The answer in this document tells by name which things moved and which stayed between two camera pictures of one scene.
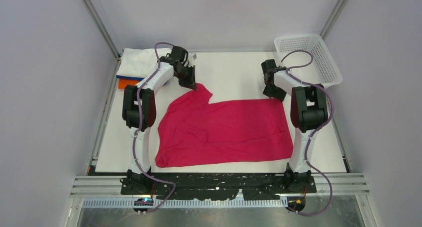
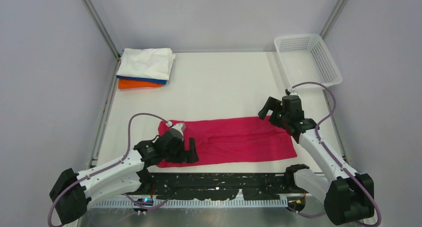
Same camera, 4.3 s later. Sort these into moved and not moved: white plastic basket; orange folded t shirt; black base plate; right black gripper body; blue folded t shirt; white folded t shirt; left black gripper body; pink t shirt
Moved: right black gripper body; pink t shirt; left black gripper body
Not moved: white folded t shirt; white plastic basket; orange folded t shirt; black base plate; blue folded t shirt
